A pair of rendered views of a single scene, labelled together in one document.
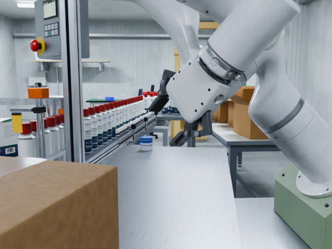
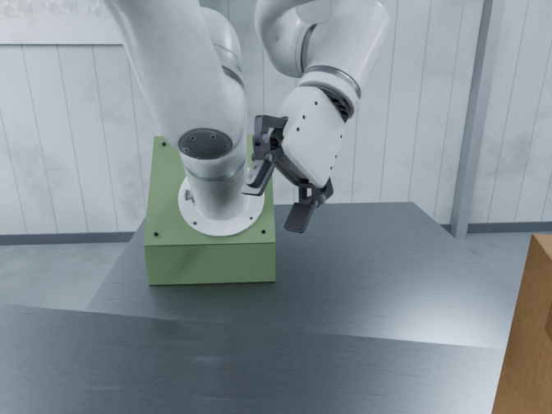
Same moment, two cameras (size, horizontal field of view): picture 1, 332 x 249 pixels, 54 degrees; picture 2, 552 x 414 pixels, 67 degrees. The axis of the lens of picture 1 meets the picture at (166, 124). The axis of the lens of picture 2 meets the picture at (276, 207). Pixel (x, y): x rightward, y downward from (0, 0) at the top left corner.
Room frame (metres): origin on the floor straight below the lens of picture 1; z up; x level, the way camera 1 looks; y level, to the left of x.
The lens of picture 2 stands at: (0.65, 0.47, 1.30)
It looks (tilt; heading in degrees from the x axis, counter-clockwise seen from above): 20 degrees down; 270
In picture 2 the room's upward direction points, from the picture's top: straight up
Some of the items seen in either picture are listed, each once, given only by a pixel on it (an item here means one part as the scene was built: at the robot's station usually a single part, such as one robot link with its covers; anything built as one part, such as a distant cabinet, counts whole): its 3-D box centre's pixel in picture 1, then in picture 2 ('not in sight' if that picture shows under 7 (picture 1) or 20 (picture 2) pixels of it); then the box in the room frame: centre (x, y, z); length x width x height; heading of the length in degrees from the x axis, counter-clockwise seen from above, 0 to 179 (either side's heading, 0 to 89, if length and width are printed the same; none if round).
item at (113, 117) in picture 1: (111, 120); not in sight; (1.85, 0.31, 0.98); 0.05 x 0.05 x 0.20
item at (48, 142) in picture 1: (43, 148); not in sight; (1.11, 0.42, 0.98); 0.05 x 0.05 x 0.20
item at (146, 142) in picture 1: (146, 143); not in sight; (1.78, 0.11, 0.86); 0.07 x 0.07 x 0.07
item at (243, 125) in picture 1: (259, 111); not in sight; (2.56, -0.73, 0.97); 0.51 x 0.42 x 0.37; 99
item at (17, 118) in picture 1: (17, 122); not in sight; (0.94, 0.43, 1.09); 0.03 x 0.01 x 0.06; 82
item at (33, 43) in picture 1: (35, 45); not in sight; (1.08, 0.42, 1.32); 0.04 x 0.03 x 0.04; 47
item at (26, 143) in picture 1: (27, 155); not in sight; (1.00, 0.44, 0.98); 0.05 x 0.05 x 0.20
